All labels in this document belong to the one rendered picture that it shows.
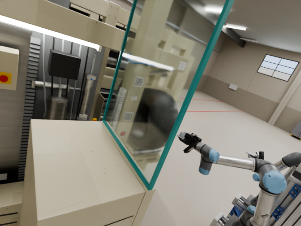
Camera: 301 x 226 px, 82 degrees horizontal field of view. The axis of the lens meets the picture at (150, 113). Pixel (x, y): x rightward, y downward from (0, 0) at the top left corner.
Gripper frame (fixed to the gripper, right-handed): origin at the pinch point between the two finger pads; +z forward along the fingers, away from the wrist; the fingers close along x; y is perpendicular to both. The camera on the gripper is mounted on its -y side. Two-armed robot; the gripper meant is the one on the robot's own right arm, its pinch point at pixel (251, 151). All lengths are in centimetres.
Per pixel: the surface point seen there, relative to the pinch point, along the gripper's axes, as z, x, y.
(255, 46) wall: 839, 791, -189
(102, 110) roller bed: 34, -169, -24
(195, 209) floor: 9, -36, 102
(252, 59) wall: 825, 788, -112
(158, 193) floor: 34, -84, 96
